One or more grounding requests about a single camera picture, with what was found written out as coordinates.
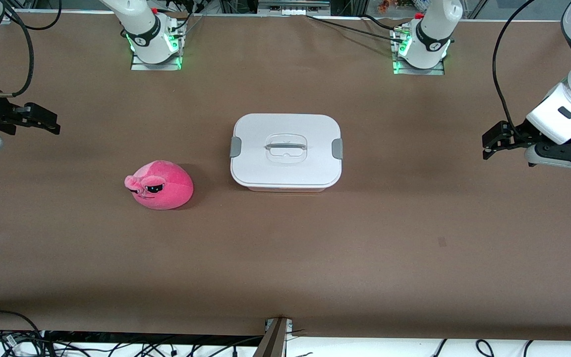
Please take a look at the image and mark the metal table edge bracket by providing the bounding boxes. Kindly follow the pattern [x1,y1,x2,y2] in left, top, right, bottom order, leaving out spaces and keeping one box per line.
[253,317,294,357]

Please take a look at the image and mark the black cables at right base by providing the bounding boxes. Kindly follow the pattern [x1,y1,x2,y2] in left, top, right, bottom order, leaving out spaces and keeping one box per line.
[168,0,208,39]

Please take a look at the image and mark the brown table cover sheet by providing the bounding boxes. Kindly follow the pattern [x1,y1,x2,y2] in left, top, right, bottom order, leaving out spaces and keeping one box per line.
[0,11,571,341]

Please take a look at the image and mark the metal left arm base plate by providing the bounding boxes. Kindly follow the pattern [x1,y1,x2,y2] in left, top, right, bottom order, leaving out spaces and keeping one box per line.
[393,57,446,76]

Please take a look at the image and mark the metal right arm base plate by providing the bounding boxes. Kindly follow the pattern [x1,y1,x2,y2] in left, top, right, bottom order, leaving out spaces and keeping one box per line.
[130,49,183,71]

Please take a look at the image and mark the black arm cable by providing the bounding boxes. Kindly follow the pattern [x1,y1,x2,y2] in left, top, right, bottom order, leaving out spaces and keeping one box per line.
[0,0,63,98]
[492,0,571,139]

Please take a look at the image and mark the pink plush toy with sunglasses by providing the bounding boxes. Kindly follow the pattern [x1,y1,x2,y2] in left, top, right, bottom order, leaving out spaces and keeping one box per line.
[124,160,195,211]

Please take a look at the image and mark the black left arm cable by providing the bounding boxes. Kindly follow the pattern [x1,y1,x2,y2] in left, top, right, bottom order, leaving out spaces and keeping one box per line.
[492,0,571,139]

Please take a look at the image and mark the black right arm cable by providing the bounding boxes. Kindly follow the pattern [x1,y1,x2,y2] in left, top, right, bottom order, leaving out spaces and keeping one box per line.
[0,0,63,98]

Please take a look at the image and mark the clear pink plastic box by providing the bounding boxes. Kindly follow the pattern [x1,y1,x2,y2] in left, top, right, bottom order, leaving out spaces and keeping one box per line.
[246,184,327,193]

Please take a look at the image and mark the aluminium frame rail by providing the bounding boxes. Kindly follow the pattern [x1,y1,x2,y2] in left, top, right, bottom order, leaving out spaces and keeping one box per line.
[258,0,332,16]

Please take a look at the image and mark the long black table cable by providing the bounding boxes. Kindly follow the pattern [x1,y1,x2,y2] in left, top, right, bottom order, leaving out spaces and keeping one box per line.
[306,14,407,44]

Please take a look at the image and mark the colourful background object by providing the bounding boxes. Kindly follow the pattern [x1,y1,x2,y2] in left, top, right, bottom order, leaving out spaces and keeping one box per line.
[377,0,416,13]

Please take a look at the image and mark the black looped floor cable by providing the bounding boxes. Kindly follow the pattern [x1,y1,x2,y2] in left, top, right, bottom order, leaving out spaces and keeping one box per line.
[0,310,46,349]

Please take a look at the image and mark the short black table cable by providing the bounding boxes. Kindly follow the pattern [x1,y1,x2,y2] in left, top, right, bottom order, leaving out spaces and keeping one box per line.
[362,13,405,32]

